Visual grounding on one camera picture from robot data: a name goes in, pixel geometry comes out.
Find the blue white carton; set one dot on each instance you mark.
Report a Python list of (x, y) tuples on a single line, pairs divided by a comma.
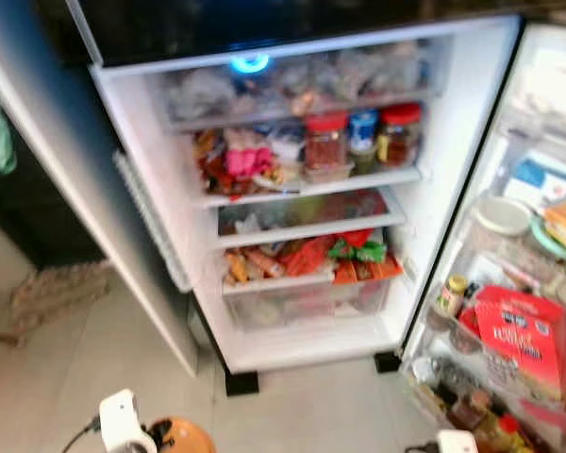
[(538, 179)]

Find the white fridge door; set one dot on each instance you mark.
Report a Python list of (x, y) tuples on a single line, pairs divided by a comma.
[(547, 85)]

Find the brown bottle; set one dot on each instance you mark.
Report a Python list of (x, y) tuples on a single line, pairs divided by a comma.
[(472, 411)]

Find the small gold lid jar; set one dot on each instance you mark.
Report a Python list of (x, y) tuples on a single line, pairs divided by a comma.
[(451, 294)]

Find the red carton box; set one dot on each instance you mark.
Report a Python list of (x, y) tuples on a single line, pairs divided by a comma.
[(524, 340)]

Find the clear chiller drawer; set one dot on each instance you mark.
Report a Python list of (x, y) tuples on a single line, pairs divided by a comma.
[(292, 90)]

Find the red lid jar dark contents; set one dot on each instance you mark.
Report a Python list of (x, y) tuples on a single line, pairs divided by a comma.
[(399, 132)]

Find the orange red snack packet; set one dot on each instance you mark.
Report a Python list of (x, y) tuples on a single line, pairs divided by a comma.
[(307, 257)]

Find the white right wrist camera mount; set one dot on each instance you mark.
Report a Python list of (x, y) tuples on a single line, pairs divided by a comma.
[(456, 442)]

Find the orange plastic bowl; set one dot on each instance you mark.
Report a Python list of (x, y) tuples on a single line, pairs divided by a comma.
[(181, 437)]

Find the green packet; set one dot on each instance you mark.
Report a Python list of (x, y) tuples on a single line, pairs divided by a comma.
[(358, 250)]

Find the white open fridge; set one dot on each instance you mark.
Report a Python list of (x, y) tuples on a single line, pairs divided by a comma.
[(453, 189)]

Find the white lid round container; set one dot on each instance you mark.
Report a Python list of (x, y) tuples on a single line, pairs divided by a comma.
[(502, 215)]

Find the clear crisper drawer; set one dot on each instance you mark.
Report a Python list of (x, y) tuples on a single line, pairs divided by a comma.
[(307, 302)]

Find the blue lid jar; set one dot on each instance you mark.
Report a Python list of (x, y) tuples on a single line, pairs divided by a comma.
[(362, 137)]

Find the woven doormat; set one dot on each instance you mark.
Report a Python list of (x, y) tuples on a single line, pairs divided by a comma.
[(61, 297)]

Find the pink packet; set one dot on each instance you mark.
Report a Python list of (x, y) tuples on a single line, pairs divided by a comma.
[(248, 160)]

